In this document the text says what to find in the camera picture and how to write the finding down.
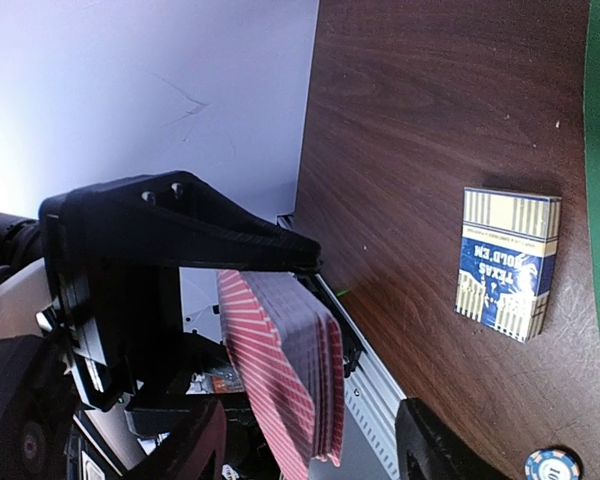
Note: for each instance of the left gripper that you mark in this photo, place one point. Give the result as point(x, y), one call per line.
point(121, 322)

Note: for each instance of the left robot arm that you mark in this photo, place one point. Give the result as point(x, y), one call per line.
point(38, 394)

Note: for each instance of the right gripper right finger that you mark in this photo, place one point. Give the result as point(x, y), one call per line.
point(428, 449)

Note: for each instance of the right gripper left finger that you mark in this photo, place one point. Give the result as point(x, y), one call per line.
point(195, 449)

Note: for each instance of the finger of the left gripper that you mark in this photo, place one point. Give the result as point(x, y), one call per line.
point(172, 219)

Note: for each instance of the blue white chip stack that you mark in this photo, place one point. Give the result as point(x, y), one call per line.
point(552, 464)

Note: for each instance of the pink playing card deck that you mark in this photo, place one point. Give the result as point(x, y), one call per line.
point(287, 349)

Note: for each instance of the clear card box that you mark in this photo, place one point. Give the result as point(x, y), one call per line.
point(508, 253)

